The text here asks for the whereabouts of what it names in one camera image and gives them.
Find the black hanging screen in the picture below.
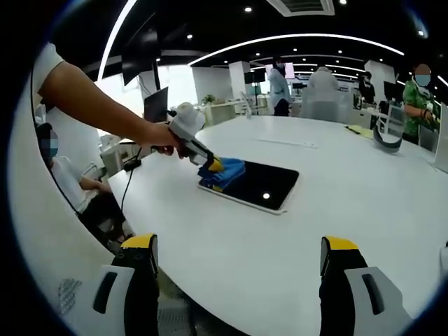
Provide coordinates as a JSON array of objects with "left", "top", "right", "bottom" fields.
[{"left": 120, "top": 29, "right": 162, "bottom": 88}]

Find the ceiling air vent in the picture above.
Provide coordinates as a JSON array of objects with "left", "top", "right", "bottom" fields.
[{"left": 266, "top": 0, "right": 336, "bottom": 18}]

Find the white mesh office chair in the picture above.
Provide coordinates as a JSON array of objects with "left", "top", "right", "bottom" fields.
[{"left": 386, "top": 104, "right": 404, "bottom": 137}]

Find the blue cleaning cloth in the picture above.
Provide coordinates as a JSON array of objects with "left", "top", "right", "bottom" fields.
[{"left": 197, "top": 156, "right": 247, "bottom": 193}]

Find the black cable with adapter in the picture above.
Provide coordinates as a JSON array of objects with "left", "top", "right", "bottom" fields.
[{"left": 120, "top": 145, "right": 146, "bottom": 216}]

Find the frosted partition screen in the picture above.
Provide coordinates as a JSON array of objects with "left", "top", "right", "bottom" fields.
[{"left": 300, "top": 88, "right": 354, "bottom": 124}]

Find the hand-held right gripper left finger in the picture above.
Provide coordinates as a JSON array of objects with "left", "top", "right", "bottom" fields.
[{"left": 75, "top": 232, "right": 161, "bottom": 336}]

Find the person's left hand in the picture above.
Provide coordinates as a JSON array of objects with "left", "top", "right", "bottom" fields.
[{"left": 139, "top": 122, "right": 187, "bottom": 160}]

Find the person's white shirt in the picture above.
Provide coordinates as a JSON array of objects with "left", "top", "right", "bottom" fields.
[{"left": 8, "top": 42, "right": 137, "bottom": 336}]

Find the yellow paper sheet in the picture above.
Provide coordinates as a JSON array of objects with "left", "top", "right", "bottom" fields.
[{"left": 344, "top": 124, "right": 375, "bottom": 140}]

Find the black monitor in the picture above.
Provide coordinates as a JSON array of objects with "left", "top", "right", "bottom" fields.
[{"left": 143, "top": 85, "right": 169, "bottom": 124}]

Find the white panel board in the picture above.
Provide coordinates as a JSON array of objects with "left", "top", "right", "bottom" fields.
[{"left": 433, "top": 102, "right": 448, "bottom": 175}]

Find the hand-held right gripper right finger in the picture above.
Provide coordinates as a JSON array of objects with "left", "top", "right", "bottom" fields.
[{"left": 318, "top": 235, "right": 414, "bottom": 336}]

